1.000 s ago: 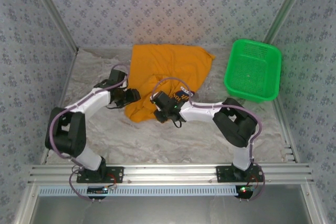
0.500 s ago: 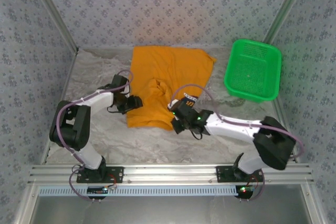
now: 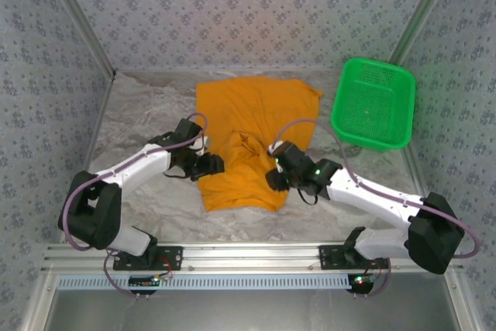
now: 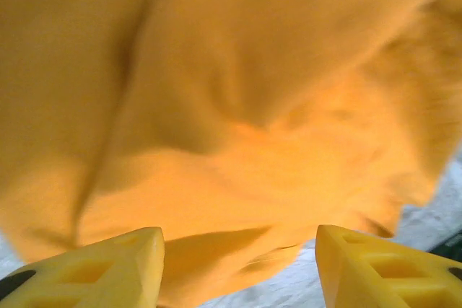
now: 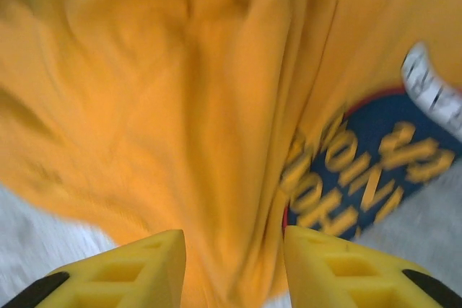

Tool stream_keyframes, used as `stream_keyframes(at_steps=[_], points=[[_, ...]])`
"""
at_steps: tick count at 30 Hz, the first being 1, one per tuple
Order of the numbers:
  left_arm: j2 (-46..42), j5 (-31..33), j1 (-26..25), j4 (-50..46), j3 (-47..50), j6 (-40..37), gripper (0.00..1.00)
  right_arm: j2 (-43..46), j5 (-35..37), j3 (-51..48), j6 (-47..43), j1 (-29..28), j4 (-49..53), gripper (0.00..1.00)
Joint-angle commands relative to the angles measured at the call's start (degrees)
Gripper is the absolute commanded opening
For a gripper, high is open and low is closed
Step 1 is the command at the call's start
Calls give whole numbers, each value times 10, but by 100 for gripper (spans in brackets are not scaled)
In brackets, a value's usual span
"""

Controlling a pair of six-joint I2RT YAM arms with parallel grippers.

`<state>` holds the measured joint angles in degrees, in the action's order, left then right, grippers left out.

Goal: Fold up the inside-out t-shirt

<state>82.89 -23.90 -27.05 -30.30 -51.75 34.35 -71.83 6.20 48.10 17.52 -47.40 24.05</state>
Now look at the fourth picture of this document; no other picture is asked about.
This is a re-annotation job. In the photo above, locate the orange printed t-shirt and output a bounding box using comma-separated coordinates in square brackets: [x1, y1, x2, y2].
[0, 0, 462, 308]

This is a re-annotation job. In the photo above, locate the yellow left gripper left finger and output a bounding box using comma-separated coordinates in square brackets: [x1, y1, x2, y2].
[0, 226, 166, 308]

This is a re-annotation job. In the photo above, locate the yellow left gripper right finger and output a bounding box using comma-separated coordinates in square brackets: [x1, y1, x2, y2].
[315, 224, 462, 308]

